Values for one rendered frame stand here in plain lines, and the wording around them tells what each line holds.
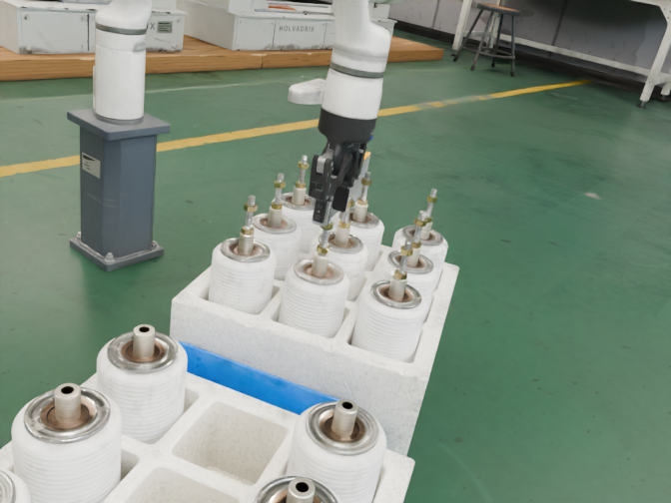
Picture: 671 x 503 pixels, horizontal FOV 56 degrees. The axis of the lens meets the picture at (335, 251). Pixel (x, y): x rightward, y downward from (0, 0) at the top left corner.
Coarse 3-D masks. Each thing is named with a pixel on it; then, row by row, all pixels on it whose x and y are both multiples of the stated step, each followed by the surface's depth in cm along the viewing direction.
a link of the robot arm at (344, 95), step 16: (320, 80) 86; (336, 80) 79; (352, 80) 78; (368, 80) 78; (288, 96) 81; (304, 96) 80; (320, 96) 82; (336, 96) 79; (352, 96) 78; (368, 96) 79; (336, 112) 80; (352, 112) 79; (368, 112) 80
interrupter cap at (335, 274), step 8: (296, 264) 93; (304, 264) 94; (312, 264) 94; (328, 264) 95; (336, 264) 96; (296, 272) 91; (304, 272) 92; (328, 272) 94; (336, 272) 93; (304, 280) 90; (312, 280) 90; (320, 280) 90; (328, 280) 91; (336, 280) 91
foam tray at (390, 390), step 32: (192, 288) 97; (448, 288) 111; (192, 320) 94; (224, 320) 92; (256, 320) 92; (352, 320) 96; (224, 352) 94; (256, 352) 92; (288, 352) 91; (320, 352) 89; (352, 352) 89; (416, 352) 92; (320, 384) 91; (352, 384) 90; (384, 384) 88; (416, 384) 87; (384, 416) 90; (416, 416) 89
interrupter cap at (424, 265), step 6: (390, 252) 102; (396, 252) 103; (390, 258) 101; (396, 258) 101; (420, 258) 103; (426, 258) 103; (396, 264) 99; (420, 264) 101; (426, 264) 101; (432, 264) 101; (408, 270) 98; (414, 270) 98; (420, 270) 99; (426, 270) 99
